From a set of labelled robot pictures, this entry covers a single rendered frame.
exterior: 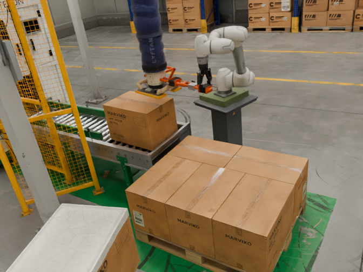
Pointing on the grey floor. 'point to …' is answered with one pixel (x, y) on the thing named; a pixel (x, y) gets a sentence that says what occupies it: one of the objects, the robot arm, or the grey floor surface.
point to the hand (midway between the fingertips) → (205, 87)
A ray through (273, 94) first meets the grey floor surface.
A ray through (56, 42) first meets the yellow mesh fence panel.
